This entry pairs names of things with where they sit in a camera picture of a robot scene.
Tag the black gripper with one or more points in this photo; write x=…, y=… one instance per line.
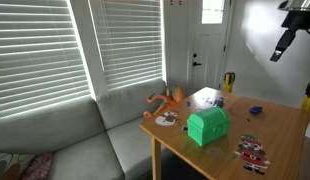
x=300, y=20

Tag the small blue toy car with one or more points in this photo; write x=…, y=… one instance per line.
x=256, y=109

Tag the green toy treasure chest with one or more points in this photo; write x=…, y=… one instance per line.
x=208, y=126

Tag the orange toy octopus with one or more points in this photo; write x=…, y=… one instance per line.
x=163, y=100

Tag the white front door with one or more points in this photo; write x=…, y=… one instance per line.
x=208, y=50

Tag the black door deadbolt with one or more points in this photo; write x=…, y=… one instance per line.
x=195, y=55

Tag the small black table item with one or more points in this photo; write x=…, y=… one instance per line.
x=185, y=128

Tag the round pirate face sticker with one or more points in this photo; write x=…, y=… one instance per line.
x=166, y=119

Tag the narrow white window blinds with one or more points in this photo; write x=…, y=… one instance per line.
x=131, y=40

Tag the wooden table leg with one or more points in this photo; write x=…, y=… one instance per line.
x=156, y=160

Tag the grey corner sofa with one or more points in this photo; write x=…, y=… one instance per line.
x=78, y=146

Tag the wide white window blinds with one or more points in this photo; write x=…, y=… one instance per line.
x=35, y=56

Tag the pillow with red pattern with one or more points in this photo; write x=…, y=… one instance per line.
x=40, y=166

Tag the pillow with circle pattern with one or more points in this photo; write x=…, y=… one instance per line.
x=8, y=166

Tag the yellow black stand post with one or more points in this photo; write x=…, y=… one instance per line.
x=309, y=98
x=229, y=81

